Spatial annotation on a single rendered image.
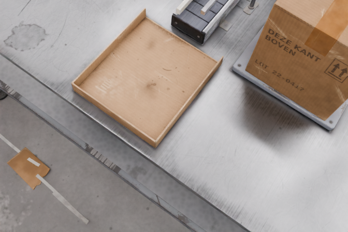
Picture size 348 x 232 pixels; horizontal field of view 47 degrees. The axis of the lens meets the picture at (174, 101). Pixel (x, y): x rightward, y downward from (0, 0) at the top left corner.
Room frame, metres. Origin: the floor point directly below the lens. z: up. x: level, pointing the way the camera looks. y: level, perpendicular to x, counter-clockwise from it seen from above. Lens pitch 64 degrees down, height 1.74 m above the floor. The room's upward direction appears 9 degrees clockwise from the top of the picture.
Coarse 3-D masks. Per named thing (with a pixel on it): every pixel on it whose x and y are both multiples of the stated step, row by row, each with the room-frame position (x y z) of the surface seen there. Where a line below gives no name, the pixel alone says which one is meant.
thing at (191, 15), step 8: (200, 0) 0.75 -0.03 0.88; (208, 0) 0.76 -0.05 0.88; (224, 0) 0.77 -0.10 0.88; (192, 8) 0.72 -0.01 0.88; (200, 8) 0.73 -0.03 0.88; (216, 8) 0.73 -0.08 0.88; (176, 16) 0.69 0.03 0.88; (184, 16) 0.69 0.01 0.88; (192, 16) 0.70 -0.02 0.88; (200, 16) 0.70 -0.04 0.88; (208, 16) 0.70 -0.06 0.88; (192, 24) 0.67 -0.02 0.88; (200, 24) 0.67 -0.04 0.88; (200, 32) 0.65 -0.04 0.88
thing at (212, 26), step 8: (232, 0) 0.77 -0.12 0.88; (224, 8) 0.74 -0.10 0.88; (232, 8) 0.78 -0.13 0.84; (216, 16) 0.71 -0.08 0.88; (176, 24) 0.68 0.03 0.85; (184, 24) 0.67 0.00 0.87; (208, 24) 0.68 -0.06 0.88; (216, 24) 0.70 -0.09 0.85; (184, 32) 0.67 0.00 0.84; (192, 32) 0.66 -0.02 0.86; (208, 32) 0.66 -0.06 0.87; (200, 40) 0.65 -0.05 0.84
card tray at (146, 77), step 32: (128, 32) 0.64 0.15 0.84; (160, 32) 0.66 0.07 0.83; (96, 64) 0.52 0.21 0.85; (128, 64) 0.54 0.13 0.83; (160, 64) 0.56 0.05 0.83; (192, 64) 0.57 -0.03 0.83; (96, 96) 0.44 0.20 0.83; (128, 96) 0.45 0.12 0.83; (160, 96) 0.46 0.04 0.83; (192, 96) 0.46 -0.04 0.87; (128, 128) 0.36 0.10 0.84; (160, 128) 0.37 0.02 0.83
